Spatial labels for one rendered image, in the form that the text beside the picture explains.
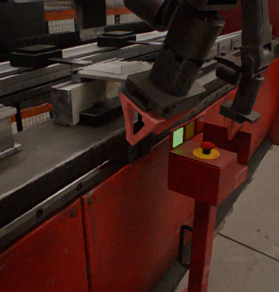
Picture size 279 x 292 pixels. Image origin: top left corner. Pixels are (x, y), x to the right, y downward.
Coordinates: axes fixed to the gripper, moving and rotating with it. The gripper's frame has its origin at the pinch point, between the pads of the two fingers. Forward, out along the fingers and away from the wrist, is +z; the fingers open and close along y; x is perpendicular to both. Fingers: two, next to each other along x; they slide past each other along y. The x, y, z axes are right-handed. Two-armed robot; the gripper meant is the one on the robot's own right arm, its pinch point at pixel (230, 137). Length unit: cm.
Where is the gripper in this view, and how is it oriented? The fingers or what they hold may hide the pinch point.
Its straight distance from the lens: 106.4
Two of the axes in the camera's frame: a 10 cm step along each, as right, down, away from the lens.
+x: -6.1, 3.2, -7.3
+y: -7.7, -4.6, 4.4
